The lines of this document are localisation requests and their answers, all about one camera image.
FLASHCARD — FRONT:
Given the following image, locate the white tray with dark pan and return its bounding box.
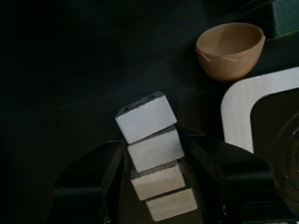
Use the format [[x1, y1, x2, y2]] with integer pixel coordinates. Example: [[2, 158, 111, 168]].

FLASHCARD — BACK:
[[219, 66, 299, 217]]

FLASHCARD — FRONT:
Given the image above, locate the dark green box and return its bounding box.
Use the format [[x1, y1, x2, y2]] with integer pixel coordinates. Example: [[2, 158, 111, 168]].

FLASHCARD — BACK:
[[270, 0, 299, 39]]

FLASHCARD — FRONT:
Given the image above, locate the brown cup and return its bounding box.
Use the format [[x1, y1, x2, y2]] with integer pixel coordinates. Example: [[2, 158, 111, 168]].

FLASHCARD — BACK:
[[195, 22, 268, 82]]

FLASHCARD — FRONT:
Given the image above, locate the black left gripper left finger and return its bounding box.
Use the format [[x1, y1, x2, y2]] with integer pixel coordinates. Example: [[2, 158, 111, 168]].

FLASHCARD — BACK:
[[46, 139, 127, 224]]

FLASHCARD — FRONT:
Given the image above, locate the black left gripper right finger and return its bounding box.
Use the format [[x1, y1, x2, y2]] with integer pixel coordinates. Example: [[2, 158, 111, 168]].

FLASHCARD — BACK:
[[185, 134, 299, 224]]

